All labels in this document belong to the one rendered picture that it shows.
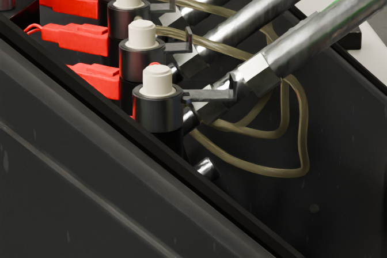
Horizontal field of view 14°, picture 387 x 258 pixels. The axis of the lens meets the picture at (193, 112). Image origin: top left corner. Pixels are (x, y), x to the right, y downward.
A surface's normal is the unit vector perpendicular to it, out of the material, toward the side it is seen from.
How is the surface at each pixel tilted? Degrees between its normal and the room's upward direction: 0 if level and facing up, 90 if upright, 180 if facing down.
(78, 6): 90
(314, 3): 0
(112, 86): 90
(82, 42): 90
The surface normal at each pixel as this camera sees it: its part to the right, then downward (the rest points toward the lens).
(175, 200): 0.38, 0.06
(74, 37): -0.51, 0.32
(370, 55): 0.00, -0.93
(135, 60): -0.26, 0.36
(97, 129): 0.67, -0.52
